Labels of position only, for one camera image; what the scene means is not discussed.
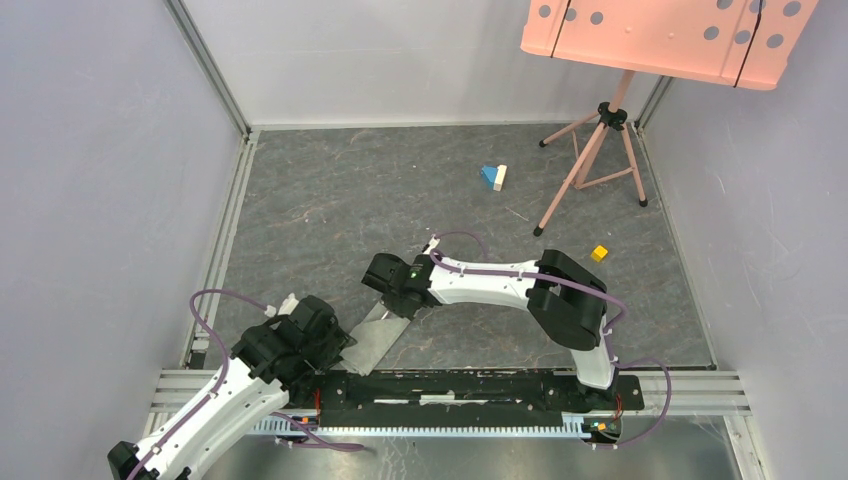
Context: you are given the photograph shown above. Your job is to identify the grey cloth napkin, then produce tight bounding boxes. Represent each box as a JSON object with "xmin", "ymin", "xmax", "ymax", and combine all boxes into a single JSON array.
[{"xmin": 340, "ymin": 302, "xmax": 411, "ymax": 376}]

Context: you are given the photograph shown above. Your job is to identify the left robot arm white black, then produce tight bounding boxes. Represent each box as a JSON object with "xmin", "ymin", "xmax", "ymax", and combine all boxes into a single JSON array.
[{"xmin": 107, "ymin": 295, "xmax": 356, "ymax": 479}]

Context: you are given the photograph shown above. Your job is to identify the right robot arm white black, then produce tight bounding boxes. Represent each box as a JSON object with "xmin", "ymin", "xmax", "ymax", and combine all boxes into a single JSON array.
[{"xmin": 362, "ymin": 249, "xmax": 626, "ymax": 408}]

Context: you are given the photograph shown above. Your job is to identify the blue and white block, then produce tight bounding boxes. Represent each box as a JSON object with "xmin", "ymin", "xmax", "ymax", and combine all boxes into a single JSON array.
[{"xmin": 480, "ymin": 164, "xmax": 508, "ymax": 192}]

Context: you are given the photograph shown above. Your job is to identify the yellow cube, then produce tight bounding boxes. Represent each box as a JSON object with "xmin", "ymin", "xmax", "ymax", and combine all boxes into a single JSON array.
[{"xmin": 590, "ymin": 245, "xmax": 609, "ymax": 262}]

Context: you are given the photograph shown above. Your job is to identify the pink music stand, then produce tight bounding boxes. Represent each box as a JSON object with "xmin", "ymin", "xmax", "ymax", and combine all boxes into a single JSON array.
[{"xmin": 521, "ymin": 0, "xmax": 818, "ymax": 236}]

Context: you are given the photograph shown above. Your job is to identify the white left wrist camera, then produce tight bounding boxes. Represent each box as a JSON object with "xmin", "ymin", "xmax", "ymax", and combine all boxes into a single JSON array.
[{"xmin": 264, "ymin": 293, "xmax": 299, "ymax": 318}]

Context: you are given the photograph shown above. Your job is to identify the white slotted cable duct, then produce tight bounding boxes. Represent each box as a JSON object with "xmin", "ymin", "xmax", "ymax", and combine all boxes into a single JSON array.
[{"xmin": 251, "ymin": 414, "xmax": 591, "ymax": 439}]

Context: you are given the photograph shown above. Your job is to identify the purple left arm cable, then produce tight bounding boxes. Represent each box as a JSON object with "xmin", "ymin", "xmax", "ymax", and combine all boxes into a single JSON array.
[{"xmin": 125, "ymin": 288, "xmax": 367, "ymax": 480}]

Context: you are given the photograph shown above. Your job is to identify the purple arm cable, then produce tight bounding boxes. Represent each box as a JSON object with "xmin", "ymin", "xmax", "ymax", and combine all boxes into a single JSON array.
[
  {"xmin": 429, "ymin": 231, "xmax": 674, "ymax": 450},
  {"xmin": 125, "ymin": 288, "xmax": 367, "ymax": 480}
]

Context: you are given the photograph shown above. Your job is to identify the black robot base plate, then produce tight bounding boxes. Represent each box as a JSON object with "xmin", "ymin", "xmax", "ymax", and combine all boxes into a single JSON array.
[{"xmin": 280, "ymin": 369, "xmax": 645, "ymax": 428}]

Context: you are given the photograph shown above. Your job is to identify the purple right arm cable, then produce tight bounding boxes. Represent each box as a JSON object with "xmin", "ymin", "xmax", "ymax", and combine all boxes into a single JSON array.
[{"xmin": 429, "ymin": 231, "xmax": 674, "ymax": 450}]

